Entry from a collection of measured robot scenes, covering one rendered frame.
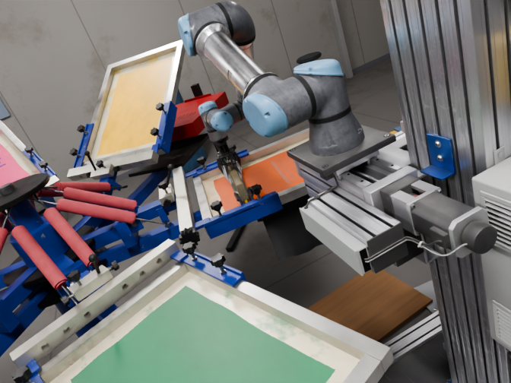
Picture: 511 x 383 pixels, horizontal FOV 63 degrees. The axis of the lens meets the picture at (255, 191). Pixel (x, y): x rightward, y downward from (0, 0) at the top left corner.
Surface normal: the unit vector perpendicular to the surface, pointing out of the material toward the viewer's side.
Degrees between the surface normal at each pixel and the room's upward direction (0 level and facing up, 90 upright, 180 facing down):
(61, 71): 90
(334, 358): 0
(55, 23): 90
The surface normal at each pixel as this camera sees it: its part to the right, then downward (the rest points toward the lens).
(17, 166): 0.07, -0.65
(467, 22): -0.88, 0.44
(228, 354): -0.33, -0.84
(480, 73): 0.36, 0.31
